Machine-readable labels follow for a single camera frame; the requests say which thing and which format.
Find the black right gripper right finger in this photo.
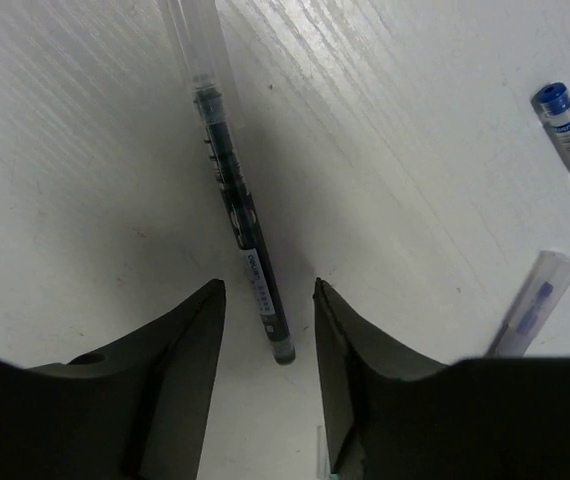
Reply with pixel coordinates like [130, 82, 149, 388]
[313, 279, 570, 479]

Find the green gel pen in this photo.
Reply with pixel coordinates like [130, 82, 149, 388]
[316, 425, 337, 480]

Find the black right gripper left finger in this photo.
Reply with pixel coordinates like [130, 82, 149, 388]
[0, 279, 226, 479]

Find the black gel pen clear cap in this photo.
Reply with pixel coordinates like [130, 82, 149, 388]
[160, 1, 296, 365]

